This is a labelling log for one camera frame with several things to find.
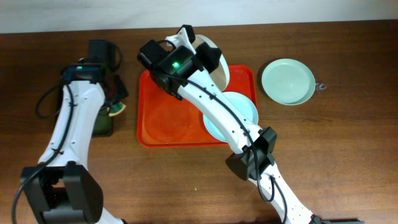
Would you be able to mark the light blue plate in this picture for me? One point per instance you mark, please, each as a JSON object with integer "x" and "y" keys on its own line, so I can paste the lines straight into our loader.
{"x": 243, "y": 104}

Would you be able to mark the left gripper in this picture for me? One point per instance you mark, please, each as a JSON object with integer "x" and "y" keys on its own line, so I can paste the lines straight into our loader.
{"x": 117, "y": 88}

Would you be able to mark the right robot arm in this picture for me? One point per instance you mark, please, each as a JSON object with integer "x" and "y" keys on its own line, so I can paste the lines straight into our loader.
{"x": 184, "y": 73}

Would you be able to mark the black water tray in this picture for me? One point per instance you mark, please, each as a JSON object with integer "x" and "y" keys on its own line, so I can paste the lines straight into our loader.
{"x": 104, "y": 124}

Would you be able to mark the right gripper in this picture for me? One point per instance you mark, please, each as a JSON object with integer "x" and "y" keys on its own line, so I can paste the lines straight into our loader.
{"x": 206, "y": 62}

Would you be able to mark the green yellow sponge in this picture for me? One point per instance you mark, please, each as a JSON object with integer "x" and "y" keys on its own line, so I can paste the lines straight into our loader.
{"x": 116, "y": 109}

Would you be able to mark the mint green plate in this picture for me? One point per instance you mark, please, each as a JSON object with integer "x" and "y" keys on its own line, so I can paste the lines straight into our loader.
{"x": 288, "y": 82}

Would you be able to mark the white plate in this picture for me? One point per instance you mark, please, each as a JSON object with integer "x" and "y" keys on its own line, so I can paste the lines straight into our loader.
{"x": 220, "y": 76}

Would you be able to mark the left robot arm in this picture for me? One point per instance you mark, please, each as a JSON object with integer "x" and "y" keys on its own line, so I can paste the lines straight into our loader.
{"x": 59, "y": 189}

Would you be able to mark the red plastic tray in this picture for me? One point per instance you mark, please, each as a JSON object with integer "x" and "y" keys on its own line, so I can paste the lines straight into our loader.
{"x": 164, "y": 121}

